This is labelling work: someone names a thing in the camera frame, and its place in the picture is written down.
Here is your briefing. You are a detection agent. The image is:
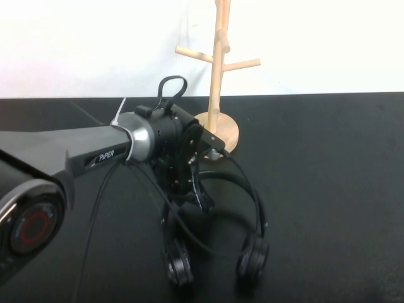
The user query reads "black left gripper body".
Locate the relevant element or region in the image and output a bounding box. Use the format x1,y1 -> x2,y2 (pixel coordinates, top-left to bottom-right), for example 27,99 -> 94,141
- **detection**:
147,106 -> 203,197

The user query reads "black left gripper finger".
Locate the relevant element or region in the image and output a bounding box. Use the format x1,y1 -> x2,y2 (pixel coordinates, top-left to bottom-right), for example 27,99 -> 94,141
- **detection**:
188,163 -> 216,213
160,193 -> 183,229

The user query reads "black over-ear headphones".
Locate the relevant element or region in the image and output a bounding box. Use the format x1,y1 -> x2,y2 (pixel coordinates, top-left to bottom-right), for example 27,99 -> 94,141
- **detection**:
160,169 -> 271,288

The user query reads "wooden tree headphone stand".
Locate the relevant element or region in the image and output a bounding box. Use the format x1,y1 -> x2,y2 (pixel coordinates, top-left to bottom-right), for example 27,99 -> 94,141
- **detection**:
175,0 -> 261,161

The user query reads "white zip tie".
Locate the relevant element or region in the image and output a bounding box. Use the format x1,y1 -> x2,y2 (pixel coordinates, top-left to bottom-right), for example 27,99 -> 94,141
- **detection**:
110,97 -> 134,162

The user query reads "black camera cable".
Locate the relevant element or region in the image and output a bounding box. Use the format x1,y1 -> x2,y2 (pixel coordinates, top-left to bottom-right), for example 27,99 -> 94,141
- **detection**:
77,74 -> 253,303

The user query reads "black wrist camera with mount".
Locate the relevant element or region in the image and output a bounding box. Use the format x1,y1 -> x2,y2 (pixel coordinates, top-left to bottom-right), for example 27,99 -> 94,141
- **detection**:
170,104 -> 227,153

